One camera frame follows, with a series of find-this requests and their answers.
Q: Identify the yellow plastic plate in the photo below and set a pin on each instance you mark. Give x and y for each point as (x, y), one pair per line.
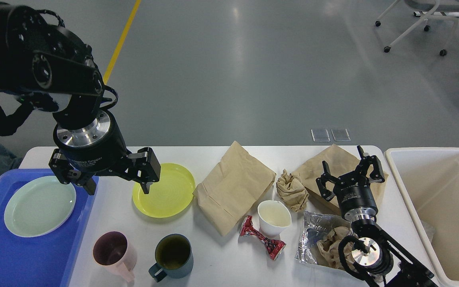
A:
(168, 197)

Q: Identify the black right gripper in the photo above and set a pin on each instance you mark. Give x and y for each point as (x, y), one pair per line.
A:
(354, 195)

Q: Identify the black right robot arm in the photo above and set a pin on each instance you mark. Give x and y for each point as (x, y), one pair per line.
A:
(369, 252)

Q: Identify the white paper cup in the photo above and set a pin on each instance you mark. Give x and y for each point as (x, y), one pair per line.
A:
(274, 217)

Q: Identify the pink mug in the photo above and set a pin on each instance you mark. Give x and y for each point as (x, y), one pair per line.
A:
(114, 252)

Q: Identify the crumpled brown paper on foil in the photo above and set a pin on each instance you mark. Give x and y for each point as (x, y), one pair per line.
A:
(328, 246)

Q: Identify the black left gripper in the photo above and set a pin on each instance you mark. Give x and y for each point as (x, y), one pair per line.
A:
(99, 149)

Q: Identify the white plastic bin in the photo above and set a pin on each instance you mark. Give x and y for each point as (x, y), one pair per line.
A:
(428, 179)

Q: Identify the white office chair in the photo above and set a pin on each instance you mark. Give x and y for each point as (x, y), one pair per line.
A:
(431, 9)

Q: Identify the pale green plate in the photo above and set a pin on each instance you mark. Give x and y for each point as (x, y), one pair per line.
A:
(39, 207)

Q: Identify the large brown paper bag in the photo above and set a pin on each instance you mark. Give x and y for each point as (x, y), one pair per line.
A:
(232, 187)

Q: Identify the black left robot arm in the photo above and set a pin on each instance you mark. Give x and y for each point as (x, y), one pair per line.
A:
(46, 67)

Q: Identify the crushed red can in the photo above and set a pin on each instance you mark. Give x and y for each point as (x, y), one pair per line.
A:
(274, 247)

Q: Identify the blue plastic tray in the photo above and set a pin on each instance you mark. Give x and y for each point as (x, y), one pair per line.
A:
(44, 261)

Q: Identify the dark teal mug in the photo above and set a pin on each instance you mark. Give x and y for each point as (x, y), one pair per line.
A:
(173, 258)

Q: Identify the crumpled brown paper ball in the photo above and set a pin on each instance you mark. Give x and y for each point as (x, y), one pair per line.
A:
(291, 191)

